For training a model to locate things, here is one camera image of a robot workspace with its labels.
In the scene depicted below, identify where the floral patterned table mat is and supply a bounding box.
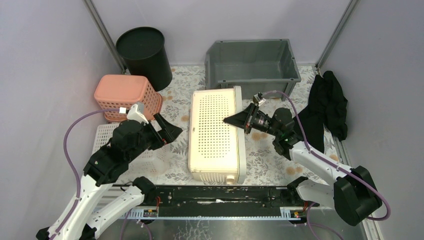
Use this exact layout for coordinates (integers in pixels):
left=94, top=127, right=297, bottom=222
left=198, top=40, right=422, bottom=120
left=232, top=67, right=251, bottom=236
left=102, top=65, right=347, bottom=187

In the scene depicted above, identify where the grey plastic storage bin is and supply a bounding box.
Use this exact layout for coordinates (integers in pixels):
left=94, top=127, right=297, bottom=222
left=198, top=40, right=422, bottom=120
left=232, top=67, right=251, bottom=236
left=205, top=39, right=302, bottom=100

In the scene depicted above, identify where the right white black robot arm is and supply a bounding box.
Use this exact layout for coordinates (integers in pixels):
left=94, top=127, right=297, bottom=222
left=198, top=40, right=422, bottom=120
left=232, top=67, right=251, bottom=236
left=223, top=103, right=385, bottom=226

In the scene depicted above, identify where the black crumpled cloth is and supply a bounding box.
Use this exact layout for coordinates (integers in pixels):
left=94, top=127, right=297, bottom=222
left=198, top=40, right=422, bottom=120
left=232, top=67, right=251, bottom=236
left=298, top=70, right=348, bottom=153

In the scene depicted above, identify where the aluminium frame rail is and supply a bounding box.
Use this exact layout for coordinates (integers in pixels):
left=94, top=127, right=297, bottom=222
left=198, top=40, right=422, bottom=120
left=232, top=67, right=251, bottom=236
left=96, top=185, right=374, bottom=221

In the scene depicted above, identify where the large black cylindrical container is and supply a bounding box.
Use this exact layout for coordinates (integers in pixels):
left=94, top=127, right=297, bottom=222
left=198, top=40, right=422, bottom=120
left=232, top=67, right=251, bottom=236
left=115, top=26, right=173, bottom=92

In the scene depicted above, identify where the white perforated plastic basket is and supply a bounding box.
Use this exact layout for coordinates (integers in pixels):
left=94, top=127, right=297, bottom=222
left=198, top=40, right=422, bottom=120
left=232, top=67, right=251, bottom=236
left=92, top=123, right=170, bottom=180

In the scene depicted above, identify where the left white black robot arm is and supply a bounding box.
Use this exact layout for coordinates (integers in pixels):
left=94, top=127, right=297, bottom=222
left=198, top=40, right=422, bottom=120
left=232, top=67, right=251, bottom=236
left=36, top=113, right=183, bottom=240

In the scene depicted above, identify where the pink perforated plastic basket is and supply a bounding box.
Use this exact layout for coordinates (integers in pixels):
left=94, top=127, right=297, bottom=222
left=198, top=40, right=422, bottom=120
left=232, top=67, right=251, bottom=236
left=93, top=74, right=163, bottom=120

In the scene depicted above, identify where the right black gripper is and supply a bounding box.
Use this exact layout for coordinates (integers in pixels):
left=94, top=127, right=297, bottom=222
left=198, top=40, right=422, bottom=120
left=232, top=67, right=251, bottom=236
left=223, top=103, right=281, bottom=138

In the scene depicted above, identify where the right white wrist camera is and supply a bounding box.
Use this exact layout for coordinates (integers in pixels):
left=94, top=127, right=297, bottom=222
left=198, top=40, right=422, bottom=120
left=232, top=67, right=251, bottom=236
left=252, top=92, right=266, bottom=107

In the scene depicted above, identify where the cream perforated plastic basket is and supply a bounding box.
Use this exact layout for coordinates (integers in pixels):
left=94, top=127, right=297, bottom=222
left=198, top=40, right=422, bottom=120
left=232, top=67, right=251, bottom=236
left=188, top=86, right=247, bottom=185

